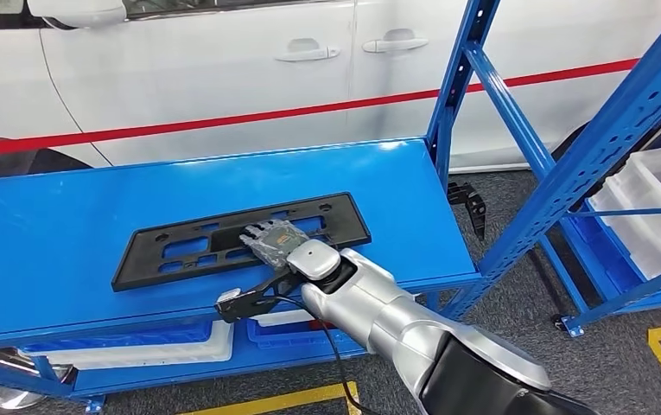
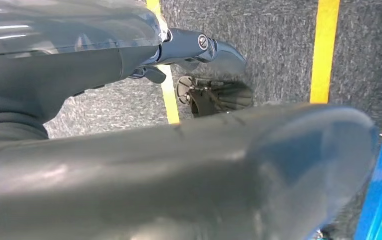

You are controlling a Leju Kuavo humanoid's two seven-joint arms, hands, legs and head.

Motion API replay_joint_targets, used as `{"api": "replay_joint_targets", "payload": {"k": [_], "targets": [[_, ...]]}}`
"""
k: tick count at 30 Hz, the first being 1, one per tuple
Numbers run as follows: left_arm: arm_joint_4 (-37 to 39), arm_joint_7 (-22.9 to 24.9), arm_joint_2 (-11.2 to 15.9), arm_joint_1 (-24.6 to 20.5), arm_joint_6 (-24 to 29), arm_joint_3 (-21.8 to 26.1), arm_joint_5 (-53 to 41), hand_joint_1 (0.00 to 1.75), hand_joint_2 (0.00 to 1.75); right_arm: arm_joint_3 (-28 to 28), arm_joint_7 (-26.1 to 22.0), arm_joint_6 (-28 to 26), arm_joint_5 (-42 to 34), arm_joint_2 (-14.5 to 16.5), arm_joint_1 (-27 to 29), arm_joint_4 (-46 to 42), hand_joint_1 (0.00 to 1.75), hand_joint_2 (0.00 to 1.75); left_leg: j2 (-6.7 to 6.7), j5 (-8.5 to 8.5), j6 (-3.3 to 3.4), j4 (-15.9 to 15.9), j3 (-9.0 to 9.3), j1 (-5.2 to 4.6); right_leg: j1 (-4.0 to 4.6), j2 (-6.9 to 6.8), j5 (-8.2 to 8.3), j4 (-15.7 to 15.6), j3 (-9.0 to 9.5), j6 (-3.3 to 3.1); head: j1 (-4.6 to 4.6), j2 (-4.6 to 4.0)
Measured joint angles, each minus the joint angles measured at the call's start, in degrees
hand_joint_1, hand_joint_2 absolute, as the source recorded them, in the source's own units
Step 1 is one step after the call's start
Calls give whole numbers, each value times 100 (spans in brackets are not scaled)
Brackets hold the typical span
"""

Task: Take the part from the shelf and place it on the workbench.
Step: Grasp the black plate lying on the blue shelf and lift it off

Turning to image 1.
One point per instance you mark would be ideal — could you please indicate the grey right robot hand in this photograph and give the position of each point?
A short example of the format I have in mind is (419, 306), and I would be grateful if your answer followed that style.
(275, 243)

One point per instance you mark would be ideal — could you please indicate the black plastic mounting plate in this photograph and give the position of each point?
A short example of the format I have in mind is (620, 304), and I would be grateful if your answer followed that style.
(347, 226)

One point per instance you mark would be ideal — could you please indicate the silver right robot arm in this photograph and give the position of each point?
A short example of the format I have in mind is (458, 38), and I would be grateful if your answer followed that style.
(399, 321)

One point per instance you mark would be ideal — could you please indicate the blue metal shelf rack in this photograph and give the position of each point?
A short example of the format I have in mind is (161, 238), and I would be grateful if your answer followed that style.
(78, 229)
(650, 298)

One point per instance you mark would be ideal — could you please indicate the red item in crate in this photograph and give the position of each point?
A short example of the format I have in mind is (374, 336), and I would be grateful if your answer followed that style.
(314, 325)

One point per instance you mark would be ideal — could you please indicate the blue plastic crate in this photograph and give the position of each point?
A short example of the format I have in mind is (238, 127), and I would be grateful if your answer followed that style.
(284, 339)
(599, 258)
(135, 338)

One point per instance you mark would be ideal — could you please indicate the white car with red stripe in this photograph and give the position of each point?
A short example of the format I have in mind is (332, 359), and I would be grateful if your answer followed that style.
(192, 74)

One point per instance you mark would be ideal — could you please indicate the white car side mirror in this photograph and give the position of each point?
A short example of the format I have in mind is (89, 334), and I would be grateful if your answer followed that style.
(78, 11)

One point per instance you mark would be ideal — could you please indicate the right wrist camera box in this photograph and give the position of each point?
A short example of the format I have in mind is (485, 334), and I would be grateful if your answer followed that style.
(233, 306)

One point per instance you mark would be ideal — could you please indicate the black plastic bracket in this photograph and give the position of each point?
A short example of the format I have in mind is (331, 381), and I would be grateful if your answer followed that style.
(470, 203)

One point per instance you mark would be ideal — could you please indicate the chrome stanchion post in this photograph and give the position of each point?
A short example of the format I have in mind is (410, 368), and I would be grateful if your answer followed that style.
(9, 398)

